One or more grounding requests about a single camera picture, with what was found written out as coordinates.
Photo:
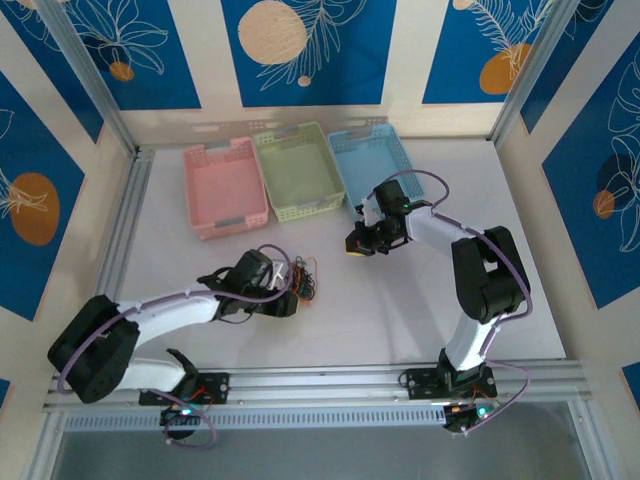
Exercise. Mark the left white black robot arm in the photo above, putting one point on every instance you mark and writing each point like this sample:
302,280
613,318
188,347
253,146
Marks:
170,315

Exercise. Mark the blue perforated plastic basket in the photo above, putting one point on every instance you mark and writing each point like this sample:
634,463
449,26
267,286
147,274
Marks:
370,155

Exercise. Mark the pink perforated plastic basket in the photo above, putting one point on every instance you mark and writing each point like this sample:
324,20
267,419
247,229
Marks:
225,190

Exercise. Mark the green perforated plastic basket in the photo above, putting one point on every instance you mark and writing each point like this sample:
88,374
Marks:
300,170

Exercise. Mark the perforated grey metal strip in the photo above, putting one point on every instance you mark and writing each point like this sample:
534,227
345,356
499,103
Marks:
220,126

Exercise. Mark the wide aluminium frame rail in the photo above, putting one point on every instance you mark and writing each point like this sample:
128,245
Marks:
325,382

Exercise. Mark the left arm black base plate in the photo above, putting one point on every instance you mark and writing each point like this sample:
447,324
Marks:
217,387

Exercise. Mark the aluminium table side rail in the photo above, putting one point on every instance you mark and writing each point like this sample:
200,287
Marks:
127,210

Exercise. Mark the blue floral wall panel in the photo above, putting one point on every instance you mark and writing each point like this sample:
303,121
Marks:
565,50
52,65
30,280
350,60
165,60
450,50
575,225

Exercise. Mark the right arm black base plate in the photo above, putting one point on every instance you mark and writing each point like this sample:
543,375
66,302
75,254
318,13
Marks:
417,385

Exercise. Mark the aluminium frame post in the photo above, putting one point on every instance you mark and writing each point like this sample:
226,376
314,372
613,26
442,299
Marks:
597,460
45,450
530,65
85,65

